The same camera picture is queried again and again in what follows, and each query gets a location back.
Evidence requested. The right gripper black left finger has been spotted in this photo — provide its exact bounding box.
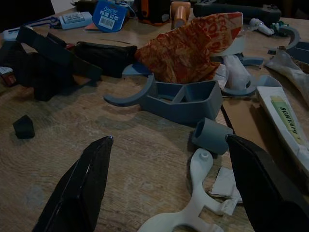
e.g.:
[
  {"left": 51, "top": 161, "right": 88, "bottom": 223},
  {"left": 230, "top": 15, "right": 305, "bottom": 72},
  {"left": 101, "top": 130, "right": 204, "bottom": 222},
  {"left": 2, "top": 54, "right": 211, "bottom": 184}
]
[{"left": 32, "top": 135, "right": 114, "bottom": 232}]

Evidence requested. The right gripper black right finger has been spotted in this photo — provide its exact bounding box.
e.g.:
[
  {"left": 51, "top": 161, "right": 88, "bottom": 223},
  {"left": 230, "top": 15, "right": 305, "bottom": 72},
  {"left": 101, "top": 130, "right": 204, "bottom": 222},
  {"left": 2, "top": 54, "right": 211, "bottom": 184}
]
[{"left": 225, "top": 134, "right": 309, "bottom": 232}]

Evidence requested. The white paper scrap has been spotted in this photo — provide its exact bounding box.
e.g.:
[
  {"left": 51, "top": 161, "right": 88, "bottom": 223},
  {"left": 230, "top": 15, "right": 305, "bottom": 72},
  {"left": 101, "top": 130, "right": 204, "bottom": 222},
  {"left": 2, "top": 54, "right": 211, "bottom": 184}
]
[{"left": 209, "top": 167, "right": 243, "bottom": 216}]

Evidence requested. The white printed forked part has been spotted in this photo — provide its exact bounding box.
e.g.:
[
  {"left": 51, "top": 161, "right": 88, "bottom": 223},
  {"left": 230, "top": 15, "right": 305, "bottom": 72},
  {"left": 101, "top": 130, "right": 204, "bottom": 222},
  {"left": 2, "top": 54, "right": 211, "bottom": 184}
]
[{"left": 137, "top": 148, "right": 239, "bottom": 232}]

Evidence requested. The small grey printed tube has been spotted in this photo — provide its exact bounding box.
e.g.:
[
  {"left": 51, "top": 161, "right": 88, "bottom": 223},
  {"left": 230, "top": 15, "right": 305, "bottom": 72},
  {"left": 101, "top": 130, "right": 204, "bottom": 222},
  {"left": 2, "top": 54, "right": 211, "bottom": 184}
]
[{"left": 192, "top": 117, "right": 234, "bottom": 155}]

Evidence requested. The brown cardboard sheet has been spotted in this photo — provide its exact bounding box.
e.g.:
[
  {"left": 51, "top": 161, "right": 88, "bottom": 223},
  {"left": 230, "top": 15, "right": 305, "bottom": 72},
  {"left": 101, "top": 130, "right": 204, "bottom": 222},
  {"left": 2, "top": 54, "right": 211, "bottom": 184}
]
[{"left": 221, "top": 99, "right": 290, "bottom": 170}]

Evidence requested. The white carton with green label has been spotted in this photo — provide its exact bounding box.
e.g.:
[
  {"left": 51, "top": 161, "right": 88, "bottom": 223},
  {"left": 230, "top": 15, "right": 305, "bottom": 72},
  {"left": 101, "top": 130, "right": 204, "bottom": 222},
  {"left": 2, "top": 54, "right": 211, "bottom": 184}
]
[{"left": 256, "top": 86, "right": 309, "bottom": 170}]

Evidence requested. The small black block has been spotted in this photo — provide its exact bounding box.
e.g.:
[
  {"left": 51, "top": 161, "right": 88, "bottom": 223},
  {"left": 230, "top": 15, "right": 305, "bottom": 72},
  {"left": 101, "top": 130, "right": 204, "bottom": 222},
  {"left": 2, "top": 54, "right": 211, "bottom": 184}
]
[{"left": 12, "top": 115, "right": 36, "bottom": 140}]

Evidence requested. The crumpled white plastic bag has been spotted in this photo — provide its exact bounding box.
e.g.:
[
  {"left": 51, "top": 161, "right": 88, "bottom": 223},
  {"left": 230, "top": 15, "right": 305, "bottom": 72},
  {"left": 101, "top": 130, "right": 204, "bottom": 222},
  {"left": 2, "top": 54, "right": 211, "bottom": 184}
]
[{"left": 264, "top": 49, "right": 309, "bottom": 107}]

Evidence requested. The black angular plastic clamp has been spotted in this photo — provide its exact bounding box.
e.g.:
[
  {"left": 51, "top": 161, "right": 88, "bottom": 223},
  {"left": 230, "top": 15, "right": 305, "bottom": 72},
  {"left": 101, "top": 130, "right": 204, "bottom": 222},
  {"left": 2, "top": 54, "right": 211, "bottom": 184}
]
[{"left": 0, "top": 26, "right": 103, "bottom": 102}]

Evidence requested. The black fabric pouch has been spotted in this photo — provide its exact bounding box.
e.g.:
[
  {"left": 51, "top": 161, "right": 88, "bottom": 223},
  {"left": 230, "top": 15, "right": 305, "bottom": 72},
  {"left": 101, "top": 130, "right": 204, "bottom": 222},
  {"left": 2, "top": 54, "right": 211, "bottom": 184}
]
[{"left": 73, "top": 41, "right": 138, "bottom": 78}]

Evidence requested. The red orange crumpled paper wrapper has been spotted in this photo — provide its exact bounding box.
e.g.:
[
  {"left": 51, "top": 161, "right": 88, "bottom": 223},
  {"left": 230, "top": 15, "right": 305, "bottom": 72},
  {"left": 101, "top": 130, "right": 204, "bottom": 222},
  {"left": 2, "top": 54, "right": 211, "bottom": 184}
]
[{"left": 134, "top": 12, "right": 243, "bottom": 85}]

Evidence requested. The small white bottle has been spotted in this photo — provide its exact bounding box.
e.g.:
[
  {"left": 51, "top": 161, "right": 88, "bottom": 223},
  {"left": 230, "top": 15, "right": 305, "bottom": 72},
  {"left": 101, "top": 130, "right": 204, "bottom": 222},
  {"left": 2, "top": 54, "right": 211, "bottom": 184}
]
[{"left": 249, "top": 18, "right": 275, "bottom": 37}]

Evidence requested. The light blue labelled box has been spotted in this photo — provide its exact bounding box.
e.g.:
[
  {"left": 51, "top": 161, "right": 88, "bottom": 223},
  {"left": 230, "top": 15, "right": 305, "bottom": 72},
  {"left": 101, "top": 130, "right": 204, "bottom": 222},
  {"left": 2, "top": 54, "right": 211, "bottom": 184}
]
[{"left": 58, "top": 11, "right": 93, "bottom": 30}]

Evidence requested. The blue retail packaging card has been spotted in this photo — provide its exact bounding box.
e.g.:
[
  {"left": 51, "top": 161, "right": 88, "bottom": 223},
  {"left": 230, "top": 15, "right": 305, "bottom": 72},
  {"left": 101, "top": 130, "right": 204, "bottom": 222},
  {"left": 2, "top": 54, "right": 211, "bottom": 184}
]
[{"left": 92, "top": 0, "right": 128, "bottom": 33}]

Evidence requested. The dark grey long case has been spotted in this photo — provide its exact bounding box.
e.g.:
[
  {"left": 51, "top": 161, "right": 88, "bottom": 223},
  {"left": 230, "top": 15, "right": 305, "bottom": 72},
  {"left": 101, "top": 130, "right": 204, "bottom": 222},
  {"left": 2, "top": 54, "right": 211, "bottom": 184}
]
[{"left": 194, "top": 0, "right": 282, "bottom": 25}]

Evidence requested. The orange and black tool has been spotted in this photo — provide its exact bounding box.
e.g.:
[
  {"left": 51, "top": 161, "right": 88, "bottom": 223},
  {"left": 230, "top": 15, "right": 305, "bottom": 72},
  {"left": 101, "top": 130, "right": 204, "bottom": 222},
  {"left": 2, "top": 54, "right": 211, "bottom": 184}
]
[{"left": 137, "top": 0, "right": 171, "bottom": 26}]

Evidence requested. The grey printed bracket with hook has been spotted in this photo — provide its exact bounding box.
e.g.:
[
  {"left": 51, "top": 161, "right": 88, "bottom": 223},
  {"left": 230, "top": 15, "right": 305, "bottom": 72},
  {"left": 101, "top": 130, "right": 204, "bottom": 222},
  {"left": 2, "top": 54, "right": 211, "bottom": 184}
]
[
  {"left": 267, "top": 25, "right": 309, "bottom": 63},
  {"left": 103, "top": 73, "right": 223, "bottom": 126}
]

